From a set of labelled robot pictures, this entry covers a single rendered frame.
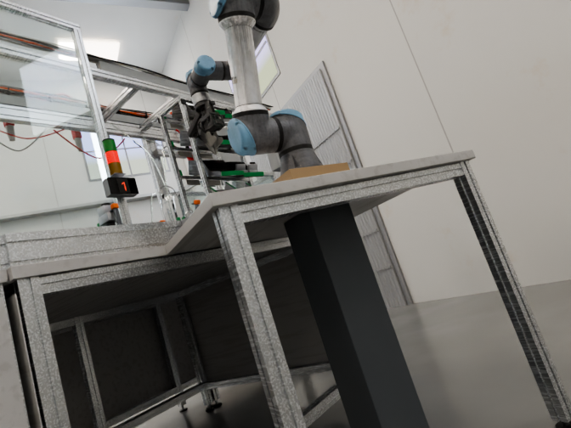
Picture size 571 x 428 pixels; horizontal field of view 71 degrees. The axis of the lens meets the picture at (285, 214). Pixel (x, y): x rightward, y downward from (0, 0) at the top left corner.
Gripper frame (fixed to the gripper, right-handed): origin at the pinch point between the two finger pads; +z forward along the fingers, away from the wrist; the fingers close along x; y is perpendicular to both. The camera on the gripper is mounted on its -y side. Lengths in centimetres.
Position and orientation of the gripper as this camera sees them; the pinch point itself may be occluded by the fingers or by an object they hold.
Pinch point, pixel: (213, 152)
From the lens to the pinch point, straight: 166.1
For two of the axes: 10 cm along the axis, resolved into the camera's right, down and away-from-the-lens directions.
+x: 5.9, -0.5, 8.1
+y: 7.5, -3.5, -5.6
